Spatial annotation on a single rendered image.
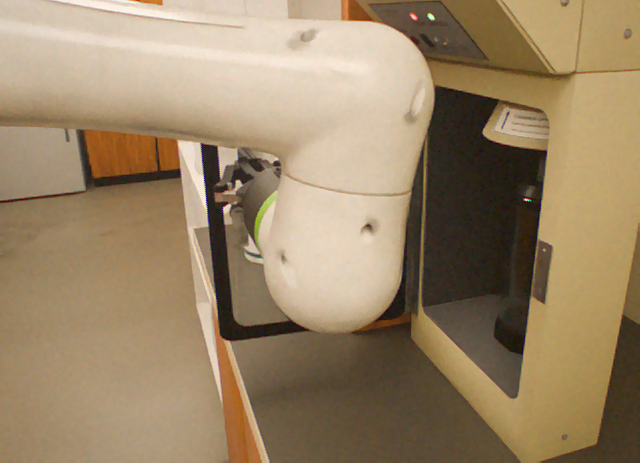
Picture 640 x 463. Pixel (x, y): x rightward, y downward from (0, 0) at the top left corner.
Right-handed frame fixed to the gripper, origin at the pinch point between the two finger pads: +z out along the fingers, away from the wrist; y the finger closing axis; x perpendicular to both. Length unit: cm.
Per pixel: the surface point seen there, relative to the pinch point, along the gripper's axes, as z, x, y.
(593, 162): -29.5, -4.0, -29.7
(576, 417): -29, 29, -33
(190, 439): 102, 128, 11
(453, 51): -13.6, -14.2, -22.4
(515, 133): -18.2, -4.9, -28.4
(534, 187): -16.4, 2.7, -33.3
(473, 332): -10.4, 26.5, -30.1
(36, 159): 459, 92, 105
